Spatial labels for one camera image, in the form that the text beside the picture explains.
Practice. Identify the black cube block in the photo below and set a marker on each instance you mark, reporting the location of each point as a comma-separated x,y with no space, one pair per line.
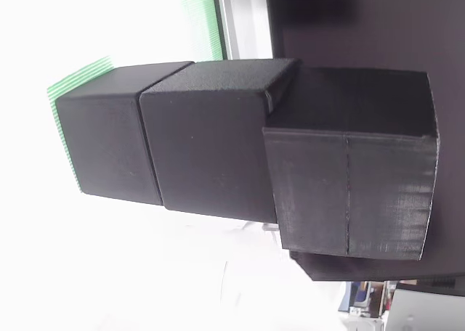
109,146
363,186
210,153

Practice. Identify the short green striped strip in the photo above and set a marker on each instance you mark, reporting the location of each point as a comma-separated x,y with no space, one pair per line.
200,11

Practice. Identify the large dark glossy panel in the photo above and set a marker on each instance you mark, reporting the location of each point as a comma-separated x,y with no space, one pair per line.
363,37

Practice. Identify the green striped square marker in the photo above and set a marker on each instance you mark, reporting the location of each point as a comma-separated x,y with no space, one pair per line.
72,77

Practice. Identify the cluttered shelf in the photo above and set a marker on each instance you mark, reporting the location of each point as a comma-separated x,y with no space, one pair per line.
363,300

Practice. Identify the white box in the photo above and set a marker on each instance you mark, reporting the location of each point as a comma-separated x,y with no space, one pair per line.
417,309

